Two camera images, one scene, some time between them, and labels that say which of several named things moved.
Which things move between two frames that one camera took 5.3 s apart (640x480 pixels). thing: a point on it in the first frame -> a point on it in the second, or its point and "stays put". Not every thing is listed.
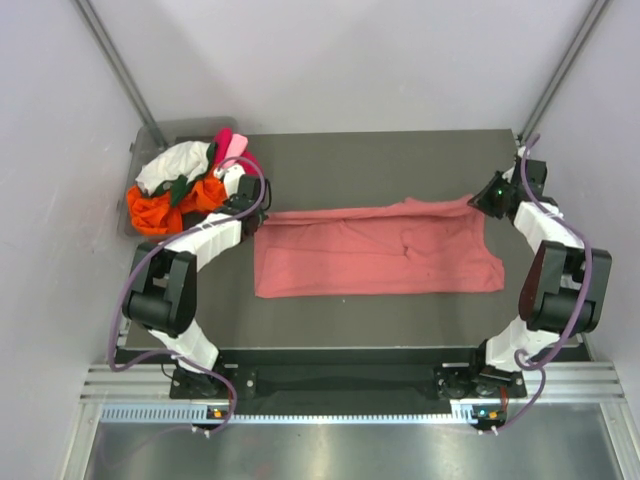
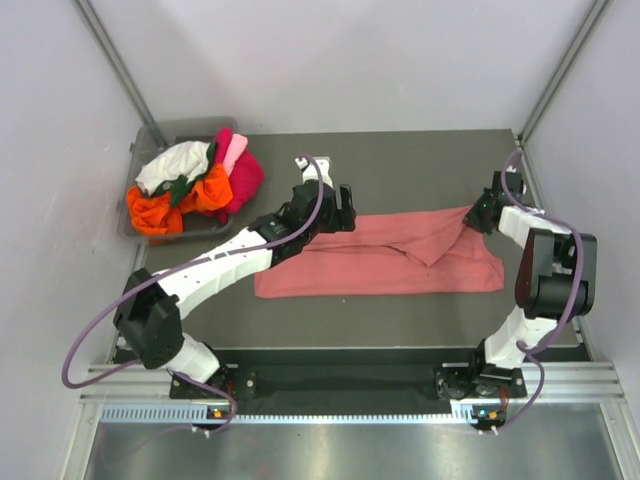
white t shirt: (189, 160) stays put
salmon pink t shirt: (412, 247) stays put
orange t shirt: (156, 215) stays put
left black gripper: (263, 217) -> (342, 220)
